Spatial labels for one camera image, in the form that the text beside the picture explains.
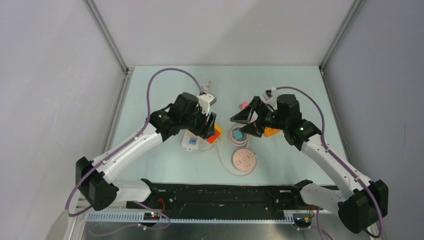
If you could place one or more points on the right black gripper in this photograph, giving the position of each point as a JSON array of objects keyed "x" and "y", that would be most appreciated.
[{"x": 244, "y": 116}]

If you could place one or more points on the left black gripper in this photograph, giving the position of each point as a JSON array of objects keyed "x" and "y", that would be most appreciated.
[{"x": 204, "y": 130}]

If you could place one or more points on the red cube socket adapter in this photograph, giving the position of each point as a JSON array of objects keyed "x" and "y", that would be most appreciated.
[{"x": 212, "y": 139}]

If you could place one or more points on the orange power strip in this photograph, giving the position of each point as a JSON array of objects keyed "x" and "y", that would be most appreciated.
[{"x": 269, "y": 132}]

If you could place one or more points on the white multicolour power strip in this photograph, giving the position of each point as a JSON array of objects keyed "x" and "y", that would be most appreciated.
[{"x": 190, "y": 141}]

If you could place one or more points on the yellow cube socket adapter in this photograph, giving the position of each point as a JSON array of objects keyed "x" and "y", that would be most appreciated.
[{"x": 219, "y": 130}]

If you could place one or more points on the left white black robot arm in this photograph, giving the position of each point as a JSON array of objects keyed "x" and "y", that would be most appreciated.
[{"x": 96, "y": 179}]

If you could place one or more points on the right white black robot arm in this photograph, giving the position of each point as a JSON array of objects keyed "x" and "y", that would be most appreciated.
[{"x": 358, "y": 201}]

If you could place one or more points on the pink square plug adapter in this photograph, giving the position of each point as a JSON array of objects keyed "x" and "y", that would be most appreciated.
[{"x": 243, "y": 105}]

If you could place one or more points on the teal cube socket adapter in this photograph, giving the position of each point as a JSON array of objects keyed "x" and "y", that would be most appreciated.
[{"x": 238, "y": 135}]

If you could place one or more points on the light green table mat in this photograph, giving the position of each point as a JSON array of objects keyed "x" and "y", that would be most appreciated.
[{"x": 278, "y": 163}]

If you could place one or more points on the pink round power strip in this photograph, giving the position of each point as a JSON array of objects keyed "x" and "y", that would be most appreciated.
[{"x": 244, "y": 160}]

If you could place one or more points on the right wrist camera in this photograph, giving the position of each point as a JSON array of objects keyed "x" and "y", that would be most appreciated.
[{"x": 270, "y": 97}]

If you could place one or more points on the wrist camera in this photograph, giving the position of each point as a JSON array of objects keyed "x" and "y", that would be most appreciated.
[
  {"x": 270, "y": 97},
  {"x": 206, "y": 100}
]

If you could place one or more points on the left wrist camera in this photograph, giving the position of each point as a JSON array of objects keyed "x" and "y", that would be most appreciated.
[{"x": 206, "y": 100}]

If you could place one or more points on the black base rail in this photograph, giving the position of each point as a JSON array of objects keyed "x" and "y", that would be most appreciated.
[{"x": 223, "y": 201}]

